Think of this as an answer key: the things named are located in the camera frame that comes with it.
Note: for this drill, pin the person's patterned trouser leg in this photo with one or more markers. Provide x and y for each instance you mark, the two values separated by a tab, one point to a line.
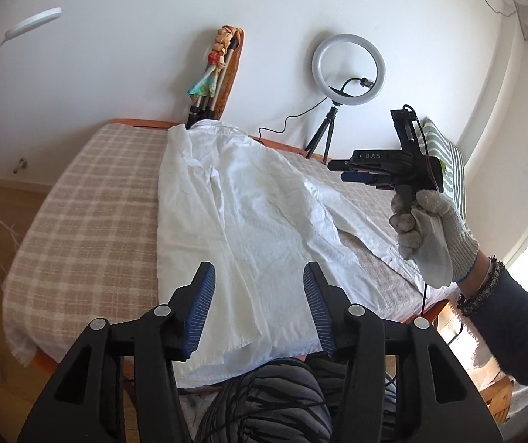
268	401

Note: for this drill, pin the green striped pillow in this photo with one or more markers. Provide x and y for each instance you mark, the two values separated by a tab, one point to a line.
453	166

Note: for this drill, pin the orange padded board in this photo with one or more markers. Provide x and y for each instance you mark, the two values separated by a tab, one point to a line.
234	74

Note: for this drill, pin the person's right forearm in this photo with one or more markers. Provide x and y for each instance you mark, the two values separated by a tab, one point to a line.
513	327

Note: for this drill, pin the person's right hand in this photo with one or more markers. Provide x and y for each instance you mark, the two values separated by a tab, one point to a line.
434	235

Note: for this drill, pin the white shirt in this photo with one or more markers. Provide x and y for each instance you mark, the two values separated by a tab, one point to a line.
245	217

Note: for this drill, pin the metal door stopper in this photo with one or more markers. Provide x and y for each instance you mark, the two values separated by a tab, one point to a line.
21	165

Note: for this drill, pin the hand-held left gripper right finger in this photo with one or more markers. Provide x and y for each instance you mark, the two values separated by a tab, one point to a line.
314	304

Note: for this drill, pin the small black tripod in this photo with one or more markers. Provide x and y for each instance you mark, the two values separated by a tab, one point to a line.
331	120

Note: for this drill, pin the white clamp lamp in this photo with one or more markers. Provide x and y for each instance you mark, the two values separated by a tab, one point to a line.
33	21

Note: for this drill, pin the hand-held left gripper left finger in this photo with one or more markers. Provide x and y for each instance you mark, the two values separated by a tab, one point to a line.
201	304

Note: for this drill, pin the folded tripod stand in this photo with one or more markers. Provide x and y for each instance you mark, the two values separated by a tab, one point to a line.
199	110

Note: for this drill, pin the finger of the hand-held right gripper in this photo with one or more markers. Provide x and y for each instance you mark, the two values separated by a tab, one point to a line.
341	165
358	177

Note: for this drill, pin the orange patterned bed sheet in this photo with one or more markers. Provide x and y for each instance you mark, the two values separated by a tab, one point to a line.
130	122

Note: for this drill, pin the beige plaid blanket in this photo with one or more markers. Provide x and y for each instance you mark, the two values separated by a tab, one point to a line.
83	240

